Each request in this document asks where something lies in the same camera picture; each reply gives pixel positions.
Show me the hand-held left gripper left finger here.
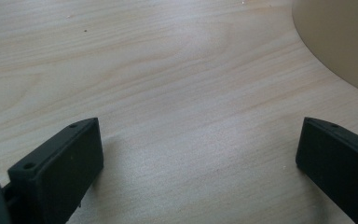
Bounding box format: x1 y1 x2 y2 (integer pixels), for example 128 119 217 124
2 117 104 224

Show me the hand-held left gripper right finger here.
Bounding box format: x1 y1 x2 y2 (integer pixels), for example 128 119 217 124
295 117 358 224

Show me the beige round plate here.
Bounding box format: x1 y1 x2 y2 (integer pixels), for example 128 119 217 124
291 0 358 98

